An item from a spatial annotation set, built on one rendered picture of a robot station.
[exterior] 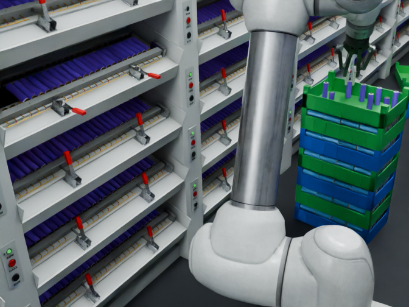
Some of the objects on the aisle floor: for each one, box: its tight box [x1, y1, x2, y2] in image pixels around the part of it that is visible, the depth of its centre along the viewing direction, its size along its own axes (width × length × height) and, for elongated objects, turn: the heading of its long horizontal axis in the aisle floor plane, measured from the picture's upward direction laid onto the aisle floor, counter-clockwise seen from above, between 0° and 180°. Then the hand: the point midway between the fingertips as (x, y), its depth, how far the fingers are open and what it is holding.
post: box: [126, 0, 203, 259], centre depth 154 cm, size 20×9×178 cm, turn 57°
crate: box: [294, 202, 390, 245], centre depth 206 cm, size 30×20×8 cm
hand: (350, 75), depth 186 cm, fingers closed, pressing on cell
